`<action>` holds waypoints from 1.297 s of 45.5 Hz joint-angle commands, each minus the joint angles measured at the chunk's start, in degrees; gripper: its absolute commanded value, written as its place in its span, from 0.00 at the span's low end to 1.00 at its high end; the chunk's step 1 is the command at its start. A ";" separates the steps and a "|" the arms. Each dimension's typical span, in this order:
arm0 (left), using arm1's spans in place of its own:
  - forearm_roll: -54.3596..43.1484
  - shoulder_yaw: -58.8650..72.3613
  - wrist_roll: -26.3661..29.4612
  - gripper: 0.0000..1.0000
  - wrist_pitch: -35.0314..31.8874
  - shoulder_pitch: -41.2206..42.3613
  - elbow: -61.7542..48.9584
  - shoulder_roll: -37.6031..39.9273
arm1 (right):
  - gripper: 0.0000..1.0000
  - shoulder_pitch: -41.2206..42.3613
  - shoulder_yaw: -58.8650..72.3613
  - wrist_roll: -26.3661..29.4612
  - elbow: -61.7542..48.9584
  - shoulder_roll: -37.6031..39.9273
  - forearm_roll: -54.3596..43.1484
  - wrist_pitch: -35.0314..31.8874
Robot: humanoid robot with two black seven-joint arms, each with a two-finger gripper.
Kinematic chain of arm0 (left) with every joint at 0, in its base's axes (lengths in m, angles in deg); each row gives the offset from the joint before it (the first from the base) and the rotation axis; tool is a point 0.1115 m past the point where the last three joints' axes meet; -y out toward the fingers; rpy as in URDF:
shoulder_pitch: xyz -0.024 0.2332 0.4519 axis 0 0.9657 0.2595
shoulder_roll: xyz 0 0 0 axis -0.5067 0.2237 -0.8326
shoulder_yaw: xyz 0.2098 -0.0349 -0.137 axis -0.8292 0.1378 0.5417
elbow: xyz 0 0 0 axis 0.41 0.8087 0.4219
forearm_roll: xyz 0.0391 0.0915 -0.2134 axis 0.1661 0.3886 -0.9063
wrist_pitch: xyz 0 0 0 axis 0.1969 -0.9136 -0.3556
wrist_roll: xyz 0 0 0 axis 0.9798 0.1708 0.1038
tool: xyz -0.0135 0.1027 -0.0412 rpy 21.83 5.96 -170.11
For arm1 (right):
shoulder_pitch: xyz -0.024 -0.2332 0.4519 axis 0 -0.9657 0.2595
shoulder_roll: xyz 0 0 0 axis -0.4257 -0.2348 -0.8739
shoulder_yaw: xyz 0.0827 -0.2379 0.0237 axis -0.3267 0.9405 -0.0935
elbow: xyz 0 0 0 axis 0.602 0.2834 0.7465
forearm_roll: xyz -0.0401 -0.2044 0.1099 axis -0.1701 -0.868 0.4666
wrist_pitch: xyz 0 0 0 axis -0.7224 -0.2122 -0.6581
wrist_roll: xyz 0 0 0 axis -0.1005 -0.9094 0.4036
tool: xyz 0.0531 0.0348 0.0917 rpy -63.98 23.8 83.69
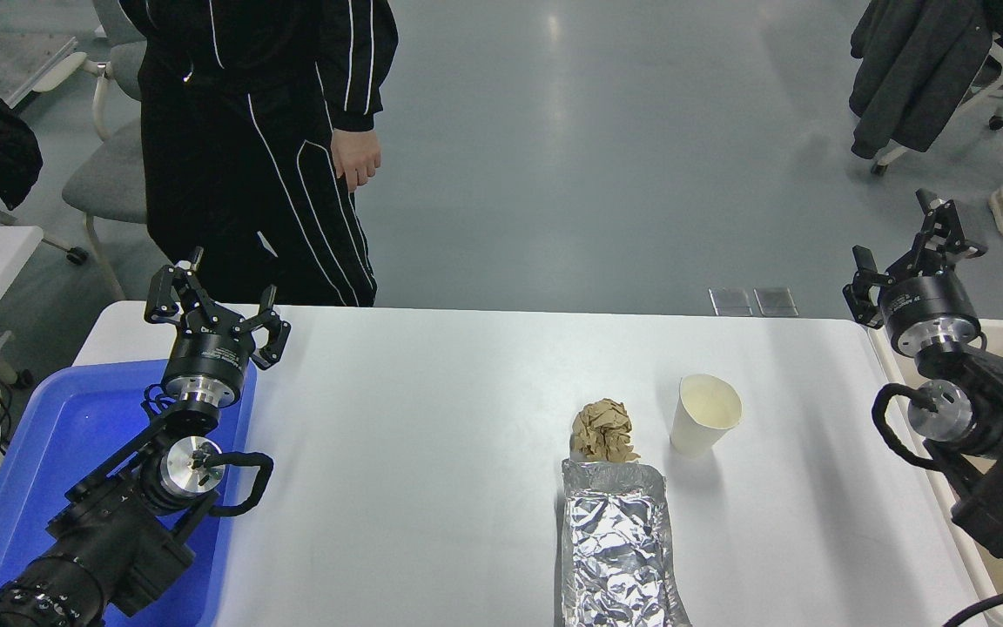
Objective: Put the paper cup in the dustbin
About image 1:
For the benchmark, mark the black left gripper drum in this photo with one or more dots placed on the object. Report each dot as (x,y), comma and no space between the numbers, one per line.
(210,357)

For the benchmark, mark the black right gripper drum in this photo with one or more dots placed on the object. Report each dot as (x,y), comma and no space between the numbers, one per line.
(932,300)

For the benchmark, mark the white paper cup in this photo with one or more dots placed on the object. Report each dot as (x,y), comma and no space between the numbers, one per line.
(697,431)

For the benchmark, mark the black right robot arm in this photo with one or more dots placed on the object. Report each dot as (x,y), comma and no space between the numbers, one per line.
(1002,505)

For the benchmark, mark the person's left hand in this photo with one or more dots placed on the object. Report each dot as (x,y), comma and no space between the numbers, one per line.
(355,157)

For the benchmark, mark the metal floor plate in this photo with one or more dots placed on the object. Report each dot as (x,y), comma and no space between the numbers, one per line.
(776,301)
(730,301)

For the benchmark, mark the blue plastic tray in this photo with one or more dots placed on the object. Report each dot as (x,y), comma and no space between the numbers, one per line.
(57,427)

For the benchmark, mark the dark grey hanging jacket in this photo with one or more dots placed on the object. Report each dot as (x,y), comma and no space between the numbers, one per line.
(911,70)

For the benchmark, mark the person in striped tracksuit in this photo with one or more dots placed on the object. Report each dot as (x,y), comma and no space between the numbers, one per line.
(232,131)

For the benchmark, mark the crumpled tan paper ball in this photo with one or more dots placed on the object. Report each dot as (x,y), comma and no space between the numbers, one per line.
(603,431)

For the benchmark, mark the silver foil tray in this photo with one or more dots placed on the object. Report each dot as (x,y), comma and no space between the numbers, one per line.
(615,549)

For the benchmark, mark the grey seat white-frame chair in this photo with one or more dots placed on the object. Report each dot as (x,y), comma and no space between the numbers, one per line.
(105,178)

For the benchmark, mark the grey chair frame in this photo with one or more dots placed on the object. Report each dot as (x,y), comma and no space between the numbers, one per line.
(49,239)

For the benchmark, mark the white-frame chair on casters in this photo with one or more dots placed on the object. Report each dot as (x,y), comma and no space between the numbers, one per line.
(1002,74)

